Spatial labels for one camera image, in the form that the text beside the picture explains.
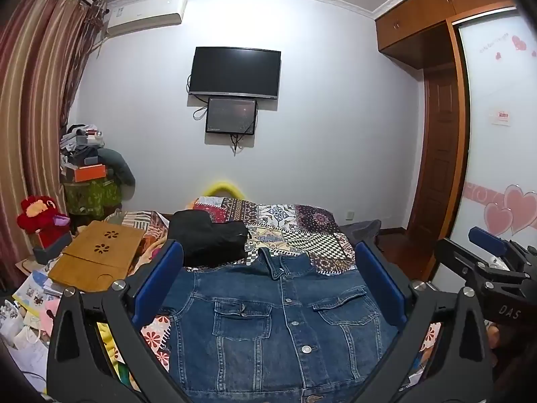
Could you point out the frosted heart-print sliding door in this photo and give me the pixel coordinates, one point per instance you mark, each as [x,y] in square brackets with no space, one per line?
[499,168]

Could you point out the brown wooden door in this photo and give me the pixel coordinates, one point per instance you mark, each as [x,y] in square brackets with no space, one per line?
[438,168]

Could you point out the white air conditioner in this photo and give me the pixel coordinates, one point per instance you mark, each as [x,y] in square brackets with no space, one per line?
[144,14]

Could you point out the pile of household clutter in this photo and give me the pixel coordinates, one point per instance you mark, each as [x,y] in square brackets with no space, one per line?
[79,142]

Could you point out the grey cloth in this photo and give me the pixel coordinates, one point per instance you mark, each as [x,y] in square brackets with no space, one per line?
[363,229]

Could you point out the blue denim jacket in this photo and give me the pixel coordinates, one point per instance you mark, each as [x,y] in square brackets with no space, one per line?
[251,336]

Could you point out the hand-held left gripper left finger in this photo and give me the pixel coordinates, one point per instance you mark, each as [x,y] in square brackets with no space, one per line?
[161,277]

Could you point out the red plush toy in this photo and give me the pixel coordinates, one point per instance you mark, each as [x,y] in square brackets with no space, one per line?
[40,218]

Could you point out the wooden overhead cabinet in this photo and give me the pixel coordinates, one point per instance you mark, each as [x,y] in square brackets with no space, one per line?
[423,12]

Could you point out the orange box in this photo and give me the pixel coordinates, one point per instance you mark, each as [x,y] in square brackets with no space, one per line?
[86,173]

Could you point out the grey storage box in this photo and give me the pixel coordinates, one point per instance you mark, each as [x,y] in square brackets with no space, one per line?
[52,249]

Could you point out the black folded garment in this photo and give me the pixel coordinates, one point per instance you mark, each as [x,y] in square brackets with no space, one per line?
[205,235]

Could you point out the pile of papers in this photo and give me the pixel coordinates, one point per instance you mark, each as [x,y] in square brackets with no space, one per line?
[25,315]

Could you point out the small black wall monitor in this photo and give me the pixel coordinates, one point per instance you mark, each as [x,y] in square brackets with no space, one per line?
[230,115]

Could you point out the wooden lap desk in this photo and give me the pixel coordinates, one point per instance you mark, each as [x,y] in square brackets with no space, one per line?
[98,256]

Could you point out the dark green padded jacket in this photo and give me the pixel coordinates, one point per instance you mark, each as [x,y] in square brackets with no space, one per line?
[121,168]

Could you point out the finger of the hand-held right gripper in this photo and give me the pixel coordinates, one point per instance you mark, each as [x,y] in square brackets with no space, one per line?
[457,258]
[488,241]

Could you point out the striped maroon curtain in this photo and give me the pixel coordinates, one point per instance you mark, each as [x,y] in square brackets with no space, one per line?
[33,92]

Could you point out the patchwork patterned bedspread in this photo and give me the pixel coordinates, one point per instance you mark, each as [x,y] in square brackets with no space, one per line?
[293,226]

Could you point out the black wall television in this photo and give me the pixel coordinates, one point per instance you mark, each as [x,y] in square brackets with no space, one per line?
[235,71]

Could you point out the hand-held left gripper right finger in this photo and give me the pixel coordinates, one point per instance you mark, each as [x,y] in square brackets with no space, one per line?
[377,279]

